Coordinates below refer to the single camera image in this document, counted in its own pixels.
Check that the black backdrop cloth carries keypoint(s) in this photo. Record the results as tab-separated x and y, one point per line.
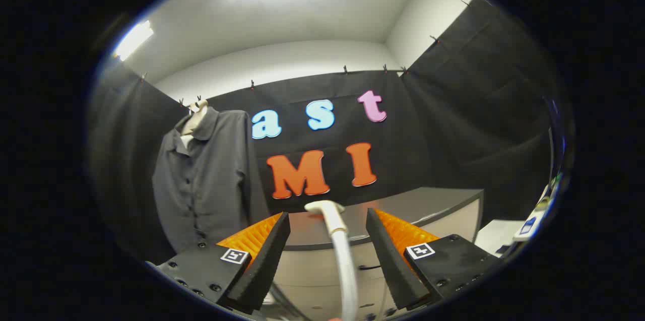
453	134

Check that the dark grey button shirt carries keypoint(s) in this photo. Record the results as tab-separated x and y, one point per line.
216	175

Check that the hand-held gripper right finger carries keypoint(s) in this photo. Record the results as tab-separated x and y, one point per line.
390	265

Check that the white device with blue label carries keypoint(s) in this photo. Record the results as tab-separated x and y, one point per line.
529	225

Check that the ceiling light panel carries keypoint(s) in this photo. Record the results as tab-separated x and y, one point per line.
133	39

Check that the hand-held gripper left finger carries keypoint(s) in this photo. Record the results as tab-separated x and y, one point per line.
262	265

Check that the cream clothes hanger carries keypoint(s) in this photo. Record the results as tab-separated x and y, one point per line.
197	117

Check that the grey drawer cabinet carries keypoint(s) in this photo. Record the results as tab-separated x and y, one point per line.
443	220

